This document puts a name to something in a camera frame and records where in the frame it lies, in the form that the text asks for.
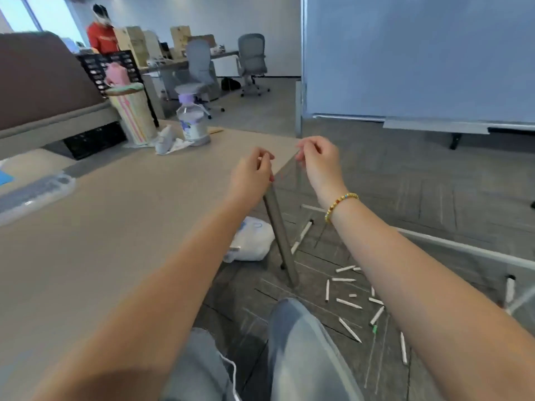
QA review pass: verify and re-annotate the white plush toy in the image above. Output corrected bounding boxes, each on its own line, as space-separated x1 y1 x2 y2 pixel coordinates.
154 124 174 155

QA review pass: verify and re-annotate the person's right forearm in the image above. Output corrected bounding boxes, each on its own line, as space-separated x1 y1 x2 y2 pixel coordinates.
328 195 535 401

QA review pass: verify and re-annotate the grey office desk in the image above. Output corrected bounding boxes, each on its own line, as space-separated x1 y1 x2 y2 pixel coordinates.
140 50 241 101

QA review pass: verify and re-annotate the white tissue paper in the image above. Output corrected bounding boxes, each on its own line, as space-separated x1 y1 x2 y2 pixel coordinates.
123 137 195 156

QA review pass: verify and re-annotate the grey desk riser shelf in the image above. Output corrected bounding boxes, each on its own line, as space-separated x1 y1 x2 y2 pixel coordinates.
0 100 122 162

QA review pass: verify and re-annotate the person's right hand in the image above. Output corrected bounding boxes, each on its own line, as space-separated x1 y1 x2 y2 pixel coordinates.
295 135 350 210

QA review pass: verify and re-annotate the person's left hand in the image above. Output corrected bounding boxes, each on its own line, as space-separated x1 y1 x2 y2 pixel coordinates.
225 146 276 216

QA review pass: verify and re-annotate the brown fabric desk divider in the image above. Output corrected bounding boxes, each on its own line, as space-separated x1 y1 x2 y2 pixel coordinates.
0 31 109 132

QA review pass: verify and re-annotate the grey office chair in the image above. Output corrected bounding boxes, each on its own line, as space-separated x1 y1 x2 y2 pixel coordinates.
236 33 271 97
174 39 226 120

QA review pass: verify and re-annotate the grey desk leg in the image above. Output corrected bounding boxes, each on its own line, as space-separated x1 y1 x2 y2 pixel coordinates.
262 192 300 288

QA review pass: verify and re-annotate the person's left forearm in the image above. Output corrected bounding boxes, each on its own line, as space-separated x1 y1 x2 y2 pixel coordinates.
29 195 254 401

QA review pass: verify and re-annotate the white plastic bag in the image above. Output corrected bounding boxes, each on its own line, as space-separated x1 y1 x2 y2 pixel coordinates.
223 216 276 263

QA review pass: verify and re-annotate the group of cool-coloured white markers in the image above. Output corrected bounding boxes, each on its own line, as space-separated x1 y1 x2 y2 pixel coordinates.
290 219 408 366

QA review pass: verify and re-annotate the gold bead bracelet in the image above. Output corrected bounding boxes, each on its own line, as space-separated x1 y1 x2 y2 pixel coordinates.
324 193 359 224

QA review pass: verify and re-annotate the clear bottle purple cap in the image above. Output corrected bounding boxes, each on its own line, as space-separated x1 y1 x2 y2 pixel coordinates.
175 89 211 146

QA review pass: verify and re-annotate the black plastic file rack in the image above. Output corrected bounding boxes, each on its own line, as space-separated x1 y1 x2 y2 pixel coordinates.
76 50 145 96

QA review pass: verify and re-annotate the striped tumbler pink lid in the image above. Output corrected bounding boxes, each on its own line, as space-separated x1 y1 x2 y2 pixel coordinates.
103 62 159 146

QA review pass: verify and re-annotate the white cable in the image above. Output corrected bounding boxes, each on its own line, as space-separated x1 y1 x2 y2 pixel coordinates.
217 353 240 401

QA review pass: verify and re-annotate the mobile whiteboard with stand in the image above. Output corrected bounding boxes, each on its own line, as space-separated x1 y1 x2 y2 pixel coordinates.
294 0 535 314

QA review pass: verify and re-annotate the clear plastic marker case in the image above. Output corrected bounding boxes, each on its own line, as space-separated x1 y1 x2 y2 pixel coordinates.
0 173 77 227

